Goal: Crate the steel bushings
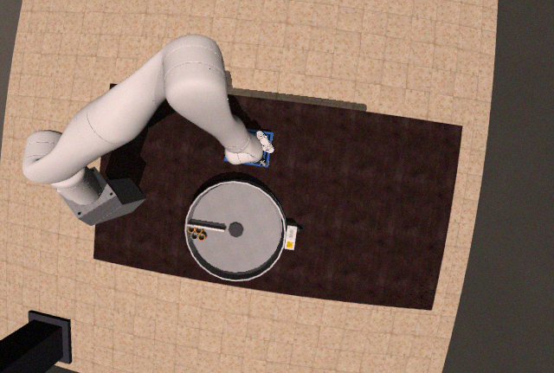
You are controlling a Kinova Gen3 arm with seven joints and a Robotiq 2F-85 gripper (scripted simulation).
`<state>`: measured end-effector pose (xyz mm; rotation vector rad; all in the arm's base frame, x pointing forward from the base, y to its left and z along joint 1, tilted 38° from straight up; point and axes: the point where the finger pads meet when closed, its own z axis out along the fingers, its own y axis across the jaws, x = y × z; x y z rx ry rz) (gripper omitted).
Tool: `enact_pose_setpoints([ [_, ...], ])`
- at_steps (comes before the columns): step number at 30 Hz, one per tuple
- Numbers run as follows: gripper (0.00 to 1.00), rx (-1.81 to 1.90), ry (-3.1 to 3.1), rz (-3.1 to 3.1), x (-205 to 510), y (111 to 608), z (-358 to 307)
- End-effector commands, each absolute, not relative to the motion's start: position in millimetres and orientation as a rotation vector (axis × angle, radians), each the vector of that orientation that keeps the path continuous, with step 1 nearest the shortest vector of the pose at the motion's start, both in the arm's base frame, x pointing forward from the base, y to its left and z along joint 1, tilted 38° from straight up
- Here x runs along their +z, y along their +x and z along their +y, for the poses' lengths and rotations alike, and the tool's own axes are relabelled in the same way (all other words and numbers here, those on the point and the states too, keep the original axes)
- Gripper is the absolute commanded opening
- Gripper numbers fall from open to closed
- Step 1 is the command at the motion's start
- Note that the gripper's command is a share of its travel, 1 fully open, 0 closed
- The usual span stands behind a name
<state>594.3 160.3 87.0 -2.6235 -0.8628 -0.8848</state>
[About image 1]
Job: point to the blue open crate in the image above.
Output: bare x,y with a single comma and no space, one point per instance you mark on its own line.
266,155

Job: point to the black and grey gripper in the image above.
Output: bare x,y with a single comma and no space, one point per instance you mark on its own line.
262,161

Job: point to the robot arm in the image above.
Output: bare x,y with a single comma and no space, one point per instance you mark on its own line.
194,84

